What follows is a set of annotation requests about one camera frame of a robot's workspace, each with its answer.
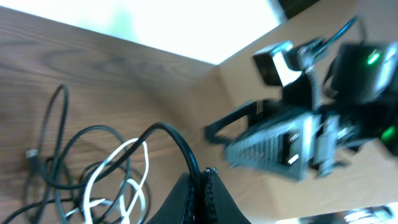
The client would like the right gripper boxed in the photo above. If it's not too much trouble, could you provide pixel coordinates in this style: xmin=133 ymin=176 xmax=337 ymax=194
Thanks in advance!
xmin=224 ymin=105 xmax=367 ymax=181

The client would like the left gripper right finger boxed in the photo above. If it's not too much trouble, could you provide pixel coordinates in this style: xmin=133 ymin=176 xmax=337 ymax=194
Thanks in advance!
xmin=203 ymin=167 xmax=251 ymax=224

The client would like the thick black usb cable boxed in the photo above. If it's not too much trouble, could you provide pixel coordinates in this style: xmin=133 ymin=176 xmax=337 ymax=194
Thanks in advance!
xmin=0 ymin=83 xmax=153 ymax=224

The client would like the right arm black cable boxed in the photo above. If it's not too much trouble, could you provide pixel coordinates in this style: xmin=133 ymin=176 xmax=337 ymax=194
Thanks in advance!
xmin=306 ymin=15 xmax=360 ymax=57

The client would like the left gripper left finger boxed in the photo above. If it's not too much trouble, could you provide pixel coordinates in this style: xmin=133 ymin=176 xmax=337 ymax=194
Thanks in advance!
xmin=147 ymin=172 xmax=195 ymax=224

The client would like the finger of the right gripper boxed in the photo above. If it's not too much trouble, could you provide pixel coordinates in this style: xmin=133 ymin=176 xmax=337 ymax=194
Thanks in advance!
xmin=204 ymin=99 xmax=280 ymax=146

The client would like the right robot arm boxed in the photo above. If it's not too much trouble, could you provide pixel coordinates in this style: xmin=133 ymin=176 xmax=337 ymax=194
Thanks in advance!
xmin=205 ymin=40 xmax=397 ymax=180

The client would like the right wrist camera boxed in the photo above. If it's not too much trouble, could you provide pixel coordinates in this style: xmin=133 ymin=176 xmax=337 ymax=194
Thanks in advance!
xmin=252 ymin=40 xmax=302 ymax=86

